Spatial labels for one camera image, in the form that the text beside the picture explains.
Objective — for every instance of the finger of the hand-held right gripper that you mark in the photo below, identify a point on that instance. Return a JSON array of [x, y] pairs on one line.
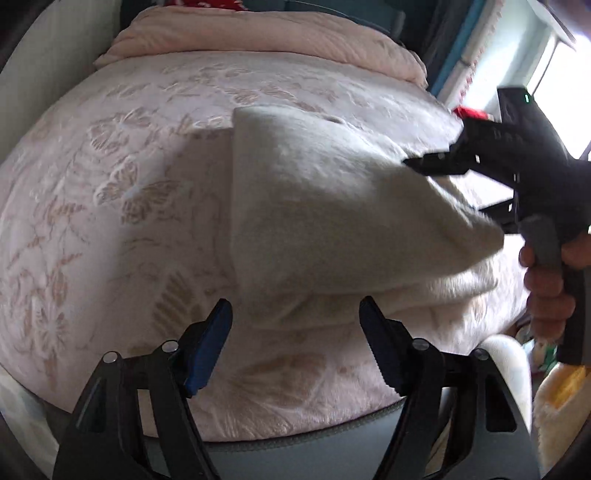
[[505, 216], [443, 162]]

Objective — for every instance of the small red cloth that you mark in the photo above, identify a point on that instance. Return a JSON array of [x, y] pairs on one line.
[[473, 113]]

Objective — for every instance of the cream sweater with black hearts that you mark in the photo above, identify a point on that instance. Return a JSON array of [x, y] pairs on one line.
[[332, 207]]

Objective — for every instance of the red plush cushion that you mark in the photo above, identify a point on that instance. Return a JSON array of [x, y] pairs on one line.
[[203, 3]]

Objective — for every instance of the person's right hand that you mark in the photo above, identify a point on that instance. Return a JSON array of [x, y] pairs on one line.
[[545, 300]]

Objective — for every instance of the grey pleated curtain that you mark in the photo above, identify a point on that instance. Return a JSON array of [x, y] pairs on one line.
[[443, 41]]

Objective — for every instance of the yellow and white plush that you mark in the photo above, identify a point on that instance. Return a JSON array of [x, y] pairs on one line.
[[561, 406]]

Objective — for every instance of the window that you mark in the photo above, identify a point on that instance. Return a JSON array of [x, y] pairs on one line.
[[568, 83]]

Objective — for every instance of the white wardrobe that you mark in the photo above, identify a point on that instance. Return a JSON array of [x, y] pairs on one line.
[[51, 50]]

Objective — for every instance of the pink folded duvet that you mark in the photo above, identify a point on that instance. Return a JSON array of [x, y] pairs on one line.
[[258, 41]]

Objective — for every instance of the pink butterfly printed blanket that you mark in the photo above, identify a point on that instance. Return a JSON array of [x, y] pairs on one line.
[[115, 230]]

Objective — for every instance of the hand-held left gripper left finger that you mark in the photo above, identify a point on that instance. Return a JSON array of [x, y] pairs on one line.
[[210, 350]]

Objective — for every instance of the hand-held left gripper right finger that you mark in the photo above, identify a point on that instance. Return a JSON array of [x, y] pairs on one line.
[[375, 341]]

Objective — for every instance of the blue padded headboard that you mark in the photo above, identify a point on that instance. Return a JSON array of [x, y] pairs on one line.
[[351, 11]]

